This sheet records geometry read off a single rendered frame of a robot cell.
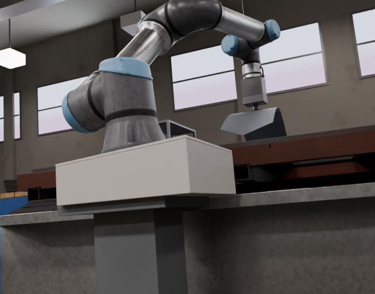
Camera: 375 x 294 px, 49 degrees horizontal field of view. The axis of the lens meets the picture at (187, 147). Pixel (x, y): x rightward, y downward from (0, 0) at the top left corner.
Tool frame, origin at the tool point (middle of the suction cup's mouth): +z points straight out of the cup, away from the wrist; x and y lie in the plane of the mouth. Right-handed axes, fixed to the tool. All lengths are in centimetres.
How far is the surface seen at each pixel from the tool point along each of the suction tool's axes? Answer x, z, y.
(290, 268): 43, 52, -17
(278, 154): 39.6, 21.5, -16.3
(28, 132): -558, -187, 727
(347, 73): -607, -189, -5
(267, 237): 44, 44, -12
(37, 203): 61, 30, 55
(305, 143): 38.6, 19.4, -23.9
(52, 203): 60, 30, 49
